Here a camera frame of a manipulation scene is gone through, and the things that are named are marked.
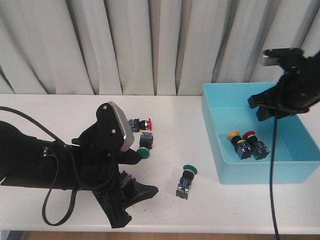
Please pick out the light blue plastic box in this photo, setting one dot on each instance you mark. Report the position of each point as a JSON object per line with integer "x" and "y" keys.
{"x": 293, "y": 156}

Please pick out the red button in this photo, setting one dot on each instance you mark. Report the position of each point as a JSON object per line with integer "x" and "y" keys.
{"x": 259, "y": 149}

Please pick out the grey pleated curtain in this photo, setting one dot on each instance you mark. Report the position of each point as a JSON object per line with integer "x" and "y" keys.
{"x": 146, "y": 47}

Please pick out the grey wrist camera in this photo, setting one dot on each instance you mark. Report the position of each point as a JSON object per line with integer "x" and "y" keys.
{"x": 127, "y": 134}
{"x": 276, "y": 56}

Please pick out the red button lying sideways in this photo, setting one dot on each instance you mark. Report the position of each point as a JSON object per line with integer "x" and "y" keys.
{"x": 136, "y": 124}

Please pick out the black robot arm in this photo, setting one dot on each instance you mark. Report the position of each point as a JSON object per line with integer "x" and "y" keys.
{"x": 26, "y": 161}

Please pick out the yellow button lying sideways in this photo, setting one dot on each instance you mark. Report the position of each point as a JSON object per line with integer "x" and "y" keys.
{"x": 126, "y": 180}

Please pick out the yellow button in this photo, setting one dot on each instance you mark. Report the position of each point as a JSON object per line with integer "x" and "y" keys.
{"x": 241, "y": 146}

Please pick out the green button lying front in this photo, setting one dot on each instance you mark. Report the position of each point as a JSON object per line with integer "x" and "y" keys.
{"x": 185, "y": 181}

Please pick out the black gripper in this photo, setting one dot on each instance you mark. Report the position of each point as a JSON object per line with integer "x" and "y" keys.
{"x": 296, "y": 91}
{"x": 81, "y": 169}

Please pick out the green button near centre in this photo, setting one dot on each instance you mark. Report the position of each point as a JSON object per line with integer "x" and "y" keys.
{"x": 145, "y": 144}

